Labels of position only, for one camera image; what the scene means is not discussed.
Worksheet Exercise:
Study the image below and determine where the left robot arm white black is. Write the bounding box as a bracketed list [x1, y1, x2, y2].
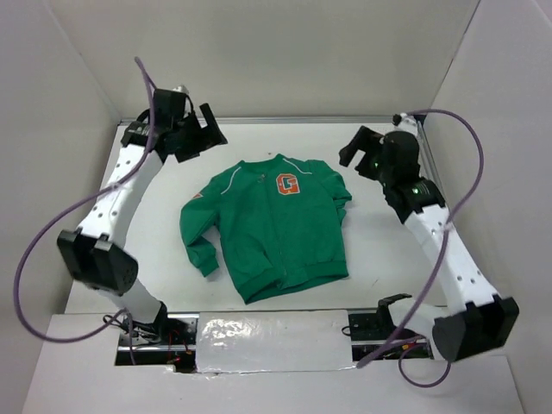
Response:
[57, 86, 227, 344]

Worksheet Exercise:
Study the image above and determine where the purple cable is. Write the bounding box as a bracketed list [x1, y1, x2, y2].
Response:
[12, 55, 159, 367]
[356, 109, 485, 388]

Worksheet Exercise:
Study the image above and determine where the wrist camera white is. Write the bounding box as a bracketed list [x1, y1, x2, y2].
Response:
[392, 113, 418, 137]
[172, 85, 189, 94]

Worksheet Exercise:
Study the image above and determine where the aluminium rail right side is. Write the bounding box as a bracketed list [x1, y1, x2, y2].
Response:
[405, 114, 484, 306]

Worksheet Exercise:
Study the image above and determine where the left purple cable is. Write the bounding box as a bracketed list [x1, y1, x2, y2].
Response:
[12, 55, 159, 367]

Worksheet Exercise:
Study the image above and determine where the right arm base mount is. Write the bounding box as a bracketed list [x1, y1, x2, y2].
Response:
[342, 309, 433, 362]

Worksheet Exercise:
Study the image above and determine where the white taped cover panel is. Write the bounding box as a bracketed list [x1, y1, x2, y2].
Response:
[196, 310, 354, 373]

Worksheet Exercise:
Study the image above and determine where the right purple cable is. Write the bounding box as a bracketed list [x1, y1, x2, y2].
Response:
[356, 109, 485, 388]

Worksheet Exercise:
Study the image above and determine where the green jacket white lining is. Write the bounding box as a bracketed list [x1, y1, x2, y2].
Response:
[179, 154, 352, 304]

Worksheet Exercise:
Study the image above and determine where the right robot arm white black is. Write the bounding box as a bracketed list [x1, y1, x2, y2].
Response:
[339, 126, 519, 362]

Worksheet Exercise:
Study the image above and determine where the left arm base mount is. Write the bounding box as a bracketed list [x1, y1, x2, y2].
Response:
[115, 313, 199, 373]

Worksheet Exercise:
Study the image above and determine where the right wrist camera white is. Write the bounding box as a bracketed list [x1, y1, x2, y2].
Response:
[392, 113, 418, 137]

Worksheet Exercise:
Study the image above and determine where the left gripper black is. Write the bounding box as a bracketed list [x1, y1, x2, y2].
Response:
[173, 103, 228, 164]

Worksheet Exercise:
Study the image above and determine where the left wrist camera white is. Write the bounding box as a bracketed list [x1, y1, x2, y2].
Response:
[172, 85, 189, 94]

